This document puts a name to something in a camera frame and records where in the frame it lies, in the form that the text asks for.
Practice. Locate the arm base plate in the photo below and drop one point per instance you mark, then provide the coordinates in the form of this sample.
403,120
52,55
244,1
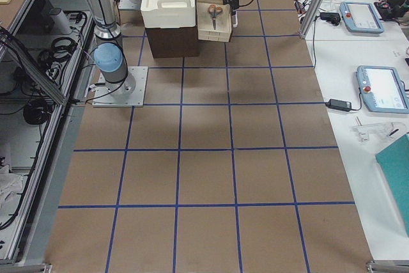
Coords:
131,93
130,5

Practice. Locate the near teach pendant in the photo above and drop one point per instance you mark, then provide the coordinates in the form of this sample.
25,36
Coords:
381,89

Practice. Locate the far teach pendant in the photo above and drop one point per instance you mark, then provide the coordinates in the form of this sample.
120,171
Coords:
360,18

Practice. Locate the black power adapter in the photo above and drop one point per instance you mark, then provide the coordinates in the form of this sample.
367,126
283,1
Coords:
340,105

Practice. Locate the teach pendant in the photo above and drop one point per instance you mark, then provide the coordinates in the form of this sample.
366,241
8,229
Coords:
360,18
381,89

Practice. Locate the white plastic tray box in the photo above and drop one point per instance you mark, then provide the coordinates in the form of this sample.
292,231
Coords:
168,13

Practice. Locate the black power brick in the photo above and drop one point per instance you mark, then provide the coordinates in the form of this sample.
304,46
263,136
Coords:
331,17

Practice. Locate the teal foam board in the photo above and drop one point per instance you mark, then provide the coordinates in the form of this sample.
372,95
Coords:
393,161

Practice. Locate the white crumpled cloth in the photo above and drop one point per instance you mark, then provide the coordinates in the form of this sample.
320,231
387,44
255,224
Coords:
11,183

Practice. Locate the white cylinder speaker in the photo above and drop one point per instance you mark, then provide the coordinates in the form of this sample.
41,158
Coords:
60,20

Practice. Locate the grey orange scissors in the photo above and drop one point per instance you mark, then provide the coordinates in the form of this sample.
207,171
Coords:
214,12

